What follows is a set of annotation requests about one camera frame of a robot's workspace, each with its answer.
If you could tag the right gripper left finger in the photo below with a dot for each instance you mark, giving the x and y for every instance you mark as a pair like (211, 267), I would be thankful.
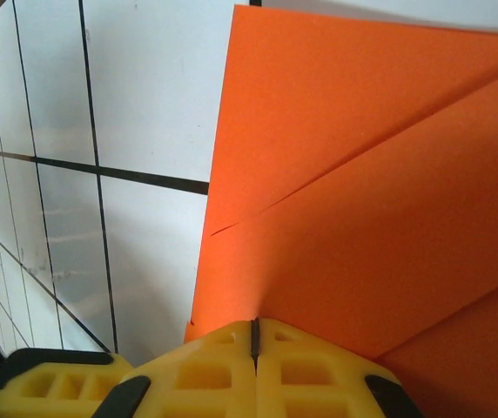
(205, 383)

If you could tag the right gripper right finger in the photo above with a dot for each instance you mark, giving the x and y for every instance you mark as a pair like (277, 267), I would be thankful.
(310, 383)

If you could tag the orange paper sheet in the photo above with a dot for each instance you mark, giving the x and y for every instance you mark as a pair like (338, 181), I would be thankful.
(362, 174)

